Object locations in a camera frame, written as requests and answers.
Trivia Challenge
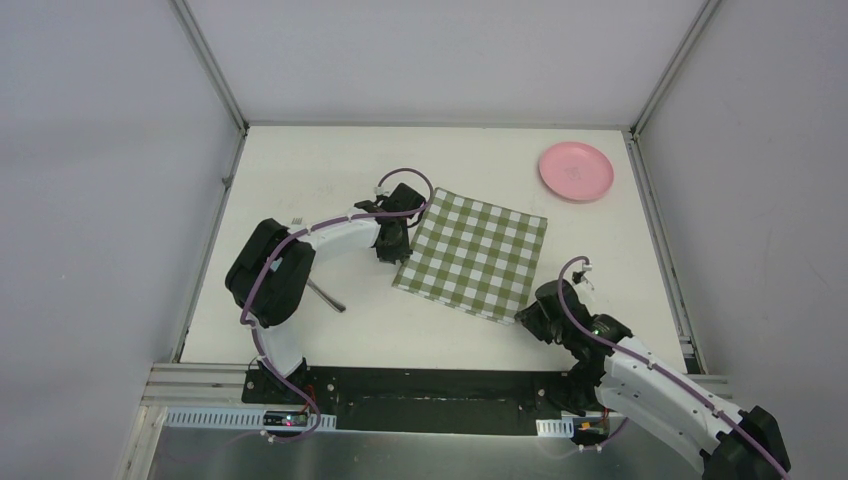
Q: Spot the silver knife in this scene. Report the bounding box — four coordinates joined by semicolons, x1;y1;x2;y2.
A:
306;279;347;313

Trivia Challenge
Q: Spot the pink plate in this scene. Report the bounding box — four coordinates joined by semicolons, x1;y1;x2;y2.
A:
538;142;615;203

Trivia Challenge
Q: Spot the aluminium frame rail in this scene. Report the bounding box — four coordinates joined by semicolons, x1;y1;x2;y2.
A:
141;363;248;407

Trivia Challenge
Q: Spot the purple cable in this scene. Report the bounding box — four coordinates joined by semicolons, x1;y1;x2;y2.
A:
556;256;790;480
239;167;435;445

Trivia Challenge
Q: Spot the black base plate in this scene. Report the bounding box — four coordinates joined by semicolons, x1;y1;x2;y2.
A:
241;366;612;441

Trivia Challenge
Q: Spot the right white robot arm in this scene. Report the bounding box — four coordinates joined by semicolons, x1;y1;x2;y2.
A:
515;281;791;479

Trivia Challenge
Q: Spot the green checkered cloth napkin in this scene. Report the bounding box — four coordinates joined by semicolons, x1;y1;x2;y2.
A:
392;188;548;325

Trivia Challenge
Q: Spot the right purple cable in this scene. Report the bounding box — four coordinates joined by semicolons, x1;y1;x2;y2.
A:
556;256;790;480

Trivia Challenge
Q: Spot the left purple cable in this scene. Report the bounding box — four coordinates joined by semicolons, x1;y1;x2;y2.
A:
239;167;435;445

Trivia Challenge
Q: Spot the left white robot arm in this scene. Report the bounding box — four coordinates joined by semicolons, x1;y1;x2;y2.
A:
224;183;428;405

